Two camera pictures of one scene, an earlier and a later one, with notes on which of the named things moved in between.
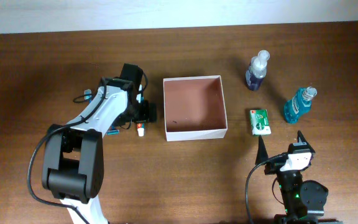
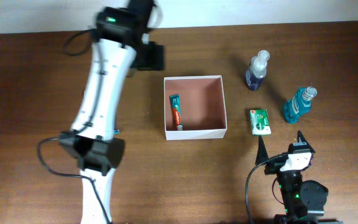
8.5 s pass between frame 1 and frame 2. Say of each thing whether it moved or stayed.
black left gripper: moved
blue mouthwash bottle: stayed
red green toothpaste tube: moved
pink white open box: stayed
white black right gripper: stayed
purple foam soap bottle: stayed
